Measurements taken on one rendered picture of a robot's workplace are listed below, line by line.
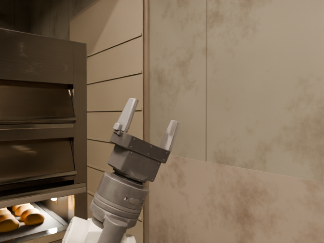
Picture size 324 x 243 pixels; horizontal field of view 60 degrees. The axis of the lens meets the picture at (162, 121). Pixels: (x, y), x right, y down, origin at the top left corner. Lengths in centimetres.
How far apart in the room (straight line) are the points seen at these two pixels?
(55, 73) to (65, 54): 11
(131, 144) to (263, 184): 195
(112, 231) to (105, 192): 6
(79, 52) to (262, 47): 144
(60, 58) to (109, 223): 108
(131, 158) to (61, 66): 102
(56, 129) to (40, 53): 36
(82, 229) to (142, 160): 15
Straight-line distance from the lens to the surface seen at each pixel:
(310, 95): 215
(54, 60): 144
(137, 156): 49
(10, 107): 136
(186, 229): 308
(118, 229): 47
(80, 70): 148
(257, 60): 238
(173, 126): 55
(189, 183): 290
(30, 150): 141
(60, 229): 155
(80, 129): 147
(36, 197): 128
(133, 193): 49
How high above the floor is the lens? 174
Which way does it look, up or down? 1 degrees down
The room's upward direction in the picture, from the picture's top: straight up
